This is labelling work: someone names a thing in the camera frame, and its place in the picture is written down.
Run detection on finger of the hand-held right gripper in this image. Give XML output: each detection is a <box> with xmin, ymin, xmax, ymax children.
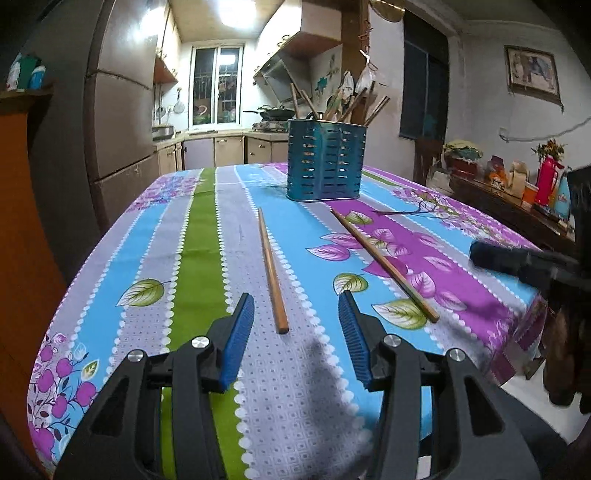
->
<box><xmin>468</xmin><ymin>239</ymin><xmax>583</xmax><ymax>289</ymax></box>

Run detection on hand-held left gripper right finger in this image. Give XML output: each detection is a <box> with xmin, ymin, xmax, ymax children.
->
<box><xmin>338</xmin><ymin>291</ymin><xmax>541</xmax><ymax>480</ymax></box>

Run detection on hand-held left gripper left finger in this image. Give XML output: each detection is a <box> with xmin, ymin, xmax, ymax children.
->
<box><xmin>53</xmin><ymin>293</ymin><xmax>256</xmax><ymax>480</ymax></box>

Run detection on light brown wooden chopstick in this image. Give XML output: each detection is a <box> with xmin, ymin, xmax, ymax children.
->
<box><xmin>257</xmin><ymin>207</ymin><xmax>290</xmax><ymax>336</ymax></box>

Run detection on long dark-tipped wooden chopstick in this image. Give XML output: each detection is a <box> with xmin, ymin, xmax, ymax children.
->
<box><xmin>330</xmin><ymin>208</ymin><xmax>441</xmax><ymax>323</ymax></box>

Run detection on blue metal utensil holder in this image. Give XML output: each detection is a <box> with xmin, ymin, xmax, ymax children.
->
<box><xmin>286</xmin><ymin>117</ymin><xmax>368</xmax><ymax>203</ymax></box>

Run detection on person's right hand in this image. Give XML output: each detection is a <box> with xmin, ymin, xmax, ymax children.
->
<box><xmin>543</xmin><ymin>300</ymin><xmax>591</xmax><ymax>408</ymax></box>

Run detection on red thermos flask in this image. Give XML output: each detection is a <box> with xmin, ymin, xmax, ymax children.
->
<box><xmin>535</xmin><ymin>156</ymin><xmax>565</xmax><ymax>206</ymax></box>

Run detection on dark wooden side table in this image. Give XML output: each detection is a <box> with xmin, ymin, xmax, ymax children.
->
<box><xmin>450</xmin><ymin>175</ymin><xmax>579</xmax><ymax>253</ymax></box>

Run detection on flower bouquet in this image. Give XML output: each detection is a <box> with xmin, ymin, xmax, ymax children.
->
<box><xmin>530</xmin><ymin>138</ymin><xmax>567</xmax><ymax>162</ymax></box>

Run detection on beige carton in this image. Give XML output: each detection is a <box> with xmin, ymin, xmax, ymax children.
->
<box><xmin>507</xmin><ymin>160</ymin><xmax>530</xmax><ymax>199</ymax></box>

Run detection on floral striped tablecloth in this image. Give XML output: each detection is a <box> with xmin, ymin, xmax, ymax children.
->
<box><xmin>28</xmin><ymin>161</ymin><xmax>551</xmax><ymax>480</ymax></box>

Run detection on dark wooden chair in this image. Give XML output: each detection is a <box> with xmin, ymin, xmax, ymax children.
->
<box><xmin>413</xmin><ymin>138</ymin><xmax>456</xmax><ymax>188</ymax></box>

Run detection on beige base cabinets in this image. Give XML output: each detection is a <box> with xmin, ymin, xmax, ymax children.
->
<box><xmin>156</xmin><ymin>133</ymin><xmax>290</xmax><ymax>175</ymax></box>

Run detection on dark framed window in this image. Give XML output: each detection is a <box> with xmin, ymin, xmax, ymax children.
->
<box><xmin>399</xmin><ymin>10</ymin><xmax>451</xmax><ymax>140</ymax></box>

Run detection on hanging white plastic bag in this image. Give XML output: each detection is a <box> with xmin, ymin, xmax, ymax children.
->
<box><xmin>355</xmin><ymin>64</ymin><xmax>378</xmax><ymax>96</ymax></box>

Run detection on wooden spatula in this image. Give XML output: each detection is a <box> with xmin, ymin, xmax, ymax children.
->
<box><xmin>322</xmin><ymin>85</ymin><xmax>347</xmax><ymax>122</ymax></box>

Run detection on black wok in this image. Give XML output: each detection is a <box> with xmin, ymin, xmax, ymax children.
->
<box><xmin>243</xmin><ymin>104</ymin><xmax>294</xmax><ymax>120</ymax></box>

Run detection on orange wooden cabinet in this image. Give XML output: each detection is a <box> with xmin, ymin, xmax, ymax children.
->
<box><xmin>0</xmin><ymin>89</ymin><xmax>71</xmax><ymax>400</ymax></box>

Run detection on bronze three-door refrigerator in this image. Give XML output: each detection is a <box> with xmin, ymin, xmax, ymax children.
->
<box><xmin>85</xmin><ymin>0</ymin><xmax>160</xmax><ymax>228</ymax></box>

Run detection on barred kitchen window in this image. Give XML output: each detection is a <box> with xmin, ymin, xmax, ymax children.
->
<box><xmin>189</xmin><ymin>44</ymin><xmax>245</xmax><ymax>126</ymax></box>

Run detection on steel range hood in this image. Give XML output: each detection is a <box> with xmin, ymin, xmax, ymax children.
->
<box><xmin>252</xmin><ymin>48</ymin><xmax>297</xmax><ymax>103</ymax></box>

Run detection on beige cabinet above range hood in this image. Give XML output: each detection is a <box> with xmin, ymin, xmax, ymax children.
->
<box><xmin>276</xmin><ymin>0</ymin><xmax>345</xmax><ymax>53</ymax></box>

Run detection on square ceiling light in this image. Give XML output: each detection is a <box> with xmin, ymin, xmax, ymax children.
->
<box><xmin>209</xmin><ymin>0</ymin><xmax>260</xmax><ymax>27</ymax></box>

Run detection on green box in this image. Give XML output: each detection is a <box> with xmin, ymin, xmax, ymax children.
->
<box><xmin>18</xmin><ymin>54</ymin><xmax>42</xmax><ymax>91</ymax></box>

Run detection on white wall cable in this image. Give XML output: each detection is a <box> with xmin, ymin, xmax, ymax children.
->
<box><xmin>498</xmin><ymin>115</ymin><xmax>591</xmax><ymax>144</ymax></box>

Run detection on framed wall picture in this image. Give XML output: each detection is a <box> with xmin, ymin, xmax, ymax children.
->
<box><xmin>503</xmin><ymin>44</ymin><xmax>562</xmax><ymax>98</ymax></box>

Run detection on beige wall cabinets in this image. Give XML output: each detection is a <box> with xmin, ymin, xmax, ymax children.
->
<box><xmin>153</xmin><ymin>6</ymin><xmax>182</xmax><ymax>85</ymax></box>

